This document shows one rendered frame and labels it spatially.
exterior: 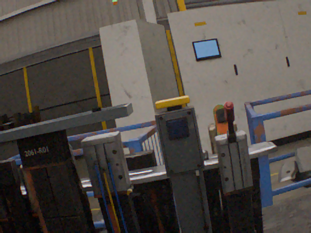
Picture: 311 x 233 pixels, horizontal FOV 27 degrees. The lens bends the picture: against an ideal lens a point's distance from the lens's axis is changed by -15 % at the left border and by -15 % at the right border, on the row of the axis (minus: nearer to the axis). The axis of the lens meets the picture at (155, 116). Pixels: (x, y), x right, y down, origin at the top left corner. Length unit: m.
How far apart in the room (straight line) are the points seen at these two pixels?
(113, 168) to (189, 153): 0.22
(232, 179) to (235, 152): 0.06
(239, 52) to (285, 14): 0.98
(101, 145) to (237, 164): 0.28
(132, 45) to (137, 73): 0.37
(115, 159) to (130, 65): 7.98
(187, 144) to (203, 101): 8.09
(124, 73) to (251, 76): 1.63
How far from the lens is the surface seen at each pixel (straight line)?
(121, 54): 9.47
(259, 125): 3.33
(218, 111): 1.82
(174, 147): 1.32
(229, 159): 1.49
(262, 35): 9.42
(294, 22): 9.48
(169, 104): 1.32
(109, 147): 1.49
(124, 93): 9.48
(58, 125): 1.30
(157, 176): 1.61
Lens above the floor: 1.21
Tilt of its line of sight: 3 degrees down
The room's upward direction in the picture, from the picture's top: 11 degrees counter-clockwise
